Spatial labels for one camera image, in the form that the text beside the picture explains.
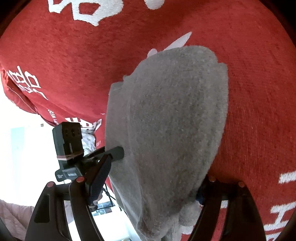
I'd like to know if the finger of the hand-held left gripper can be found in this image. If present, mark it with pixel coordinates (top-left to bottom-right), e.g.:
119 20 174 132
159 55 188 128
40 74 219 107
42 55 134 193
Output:
105 146 126 162

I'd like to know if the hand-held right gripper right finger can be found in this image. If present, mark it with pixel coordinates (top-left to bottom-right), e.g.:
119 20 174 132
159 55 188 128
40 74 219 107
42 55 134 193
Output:
190 176 266 241

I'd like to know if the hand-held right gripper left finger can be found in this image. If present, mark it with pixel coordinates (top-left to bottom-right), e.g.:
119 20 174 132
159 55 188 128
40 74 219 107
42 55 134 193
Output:
24 155 113 241

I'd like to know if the grey knit sweater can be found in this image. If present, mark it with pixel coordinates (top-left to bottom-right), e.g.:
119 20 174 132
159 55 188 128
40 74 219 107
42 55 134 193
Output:
105 45 230 241

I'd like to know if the pink quilted jacket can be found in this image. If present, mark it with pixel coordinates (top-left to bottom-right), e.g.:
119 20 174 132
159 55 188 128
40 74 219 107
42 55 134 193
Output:
0 199 36 241

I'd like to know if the red printed blanket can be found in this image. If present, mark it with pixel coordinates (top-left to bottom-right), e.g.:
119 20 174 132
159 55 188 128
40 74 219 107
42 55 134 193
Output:
0 0 296 241

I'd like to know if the black wire stand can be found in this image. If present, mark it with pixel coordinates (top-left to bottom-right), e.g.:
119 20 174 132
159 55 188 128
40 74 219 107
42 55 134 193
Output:
90 183 121 212

